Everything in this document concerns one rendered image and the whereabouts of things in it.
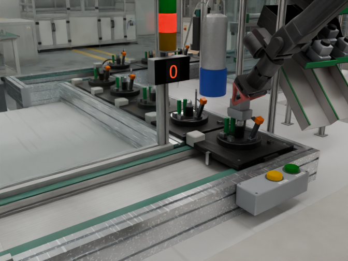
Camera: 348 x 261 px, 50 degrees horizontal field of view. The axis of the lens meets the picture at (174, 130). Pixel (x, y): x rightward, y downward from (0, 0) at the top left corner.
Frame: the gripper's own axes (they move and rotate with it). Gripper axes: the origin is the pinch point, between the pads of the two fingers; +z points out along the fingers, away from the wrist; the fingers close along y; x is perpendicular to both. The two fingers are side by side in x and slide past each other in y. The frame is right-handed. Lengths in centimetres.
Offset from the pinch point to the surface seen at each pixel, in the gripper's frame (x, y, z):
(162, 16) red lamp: -23.3, 21.4, -13.9
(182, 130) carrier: -5.5, 9.0, 21.2
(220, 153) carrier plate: 11.6, 11.1, 7.3
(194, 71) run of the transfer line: -78, -74, 89
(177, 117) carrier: -11.6, 6.7, 23.2
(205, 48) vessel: -63, -52, 49
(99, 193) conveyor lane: 9, 47, 16
